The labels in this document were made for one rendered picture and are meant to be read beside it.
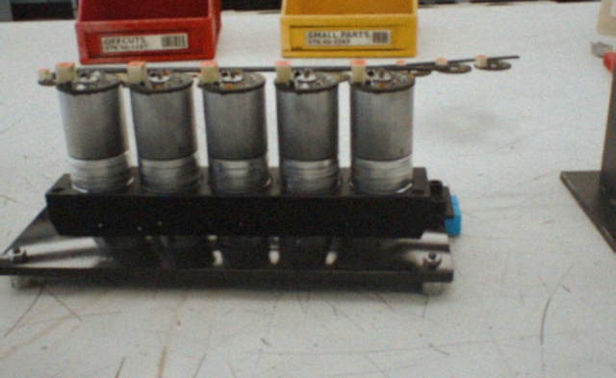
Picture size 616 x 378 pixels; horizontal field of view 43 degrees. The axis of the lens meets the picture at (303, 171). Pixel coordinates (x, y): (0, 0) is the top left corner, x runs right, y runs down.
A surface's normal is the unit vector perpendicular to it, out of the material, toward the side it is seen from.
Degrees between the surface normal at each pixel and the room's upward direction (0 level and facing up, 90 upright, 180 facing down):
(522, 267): 0
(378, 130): 90
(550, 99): 0
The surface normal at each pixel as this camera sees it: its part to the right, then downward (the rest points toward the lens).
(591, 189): -0.03, -0.92
